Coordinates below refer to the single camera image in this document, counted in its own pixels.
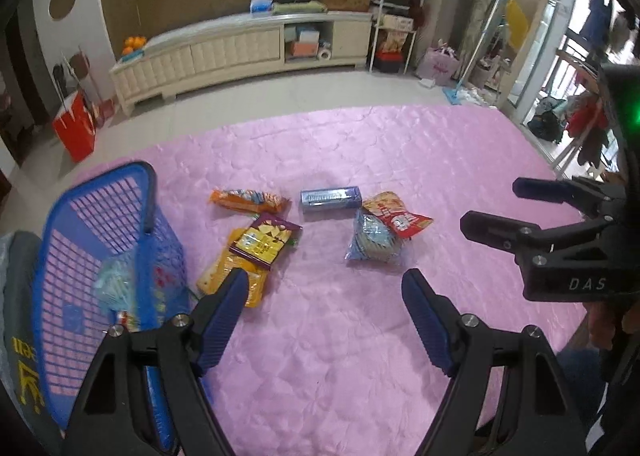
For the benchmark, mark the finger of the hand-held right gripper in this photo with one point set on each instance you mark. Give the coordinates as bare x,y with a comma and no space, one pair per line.
490,228
550,190

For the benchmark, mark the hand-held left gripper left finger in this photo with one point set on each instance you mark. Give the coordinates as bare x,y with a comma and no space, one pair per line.
225,321

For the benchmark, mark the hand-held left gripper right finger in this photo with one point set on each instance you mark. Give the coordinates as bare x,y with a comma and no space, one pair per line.
430,321

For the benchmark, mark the green edged cracker packet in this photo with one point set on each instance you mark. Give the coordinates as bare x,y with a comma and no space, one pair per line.
220,271

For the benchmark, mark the purple and yellow snack packet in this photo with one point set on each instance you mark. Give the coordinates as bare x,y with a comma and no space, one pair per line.
262,241

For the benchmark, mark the small red snack packet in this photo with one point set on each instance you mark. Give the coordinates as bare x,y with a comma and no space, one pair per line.
400,221

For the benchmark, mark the blue round cookie packet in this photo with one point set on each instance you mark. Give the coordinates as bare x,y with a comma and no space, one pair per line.
372,243

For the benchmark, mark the orange snack packet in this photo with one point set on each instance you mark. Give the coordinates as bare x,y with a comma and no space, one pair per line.
245,200

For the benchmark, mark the blue bar packet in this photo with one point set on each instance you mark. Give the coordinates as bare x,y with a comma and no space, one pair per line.
330,198

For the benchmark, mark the blue plastic basket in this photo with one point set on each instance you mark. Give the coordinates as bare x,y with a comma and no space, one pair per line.
65,246

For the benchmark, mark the person's right hand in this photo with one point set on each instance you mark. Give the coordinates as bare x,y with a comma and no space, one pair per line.
607,326

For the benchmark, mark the wooden drying rack with clothes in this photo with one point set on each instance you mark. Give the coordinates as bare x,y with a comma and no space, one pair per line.
587,121

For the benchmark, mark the person's blue pants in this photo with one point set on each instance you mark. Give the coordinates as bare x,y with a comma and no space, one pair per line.
577,381

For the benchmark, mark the arched standing mirror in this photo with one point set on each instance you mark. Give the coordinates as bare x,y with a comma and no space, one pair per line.
540,36

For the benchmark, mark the pink gift bag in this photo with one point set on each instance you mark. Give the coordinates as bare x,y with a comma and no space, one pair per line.
439,67

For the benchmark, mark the hanging clothes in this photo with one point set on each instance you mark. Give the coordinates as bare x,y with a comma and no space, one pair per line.
597,16

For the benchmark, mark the pink tablecloth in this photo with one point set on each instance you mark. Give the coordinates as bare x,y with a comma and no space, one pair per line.
325,146

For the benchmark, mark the grey covered chair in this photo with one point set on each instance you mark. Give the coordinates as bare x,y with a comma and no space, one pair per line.
20,311

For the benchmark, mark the white metal shelf rack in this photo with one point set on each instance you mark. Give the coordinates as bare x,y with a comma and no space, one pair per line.
395,21

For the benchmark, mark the white paper roll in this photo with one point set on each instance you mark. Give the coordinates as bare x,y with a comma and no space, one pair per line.
325,54

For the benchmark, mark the broom with dustpan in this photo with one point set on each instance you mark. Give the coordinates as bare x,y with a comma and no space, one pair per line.
105,109

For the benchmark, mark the red paper bag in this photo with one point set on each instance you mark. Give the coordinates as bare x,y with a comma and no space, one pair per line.
75,129

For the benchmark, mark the orange box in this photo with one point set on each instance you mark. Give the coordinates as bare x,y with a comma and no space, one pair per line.
305,49

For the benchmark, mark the cream tv cabinet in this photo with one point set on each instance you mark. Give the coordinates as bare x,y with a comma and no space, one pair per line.
225,54

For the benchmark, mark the pile of oranges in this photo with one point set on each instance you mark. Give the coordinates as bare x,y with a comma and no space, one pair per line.
134,45

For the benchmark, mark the green folded cushion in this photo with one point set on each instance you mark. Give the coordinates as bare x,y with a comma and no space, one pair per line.
300,8

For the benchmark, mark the blue tissue box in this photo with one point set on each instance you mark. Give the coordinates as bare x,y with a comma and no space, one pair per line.
261,6

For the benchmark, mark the round brown wall disc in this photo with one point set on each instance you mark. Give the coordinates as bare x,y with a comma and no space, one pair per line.
62,0

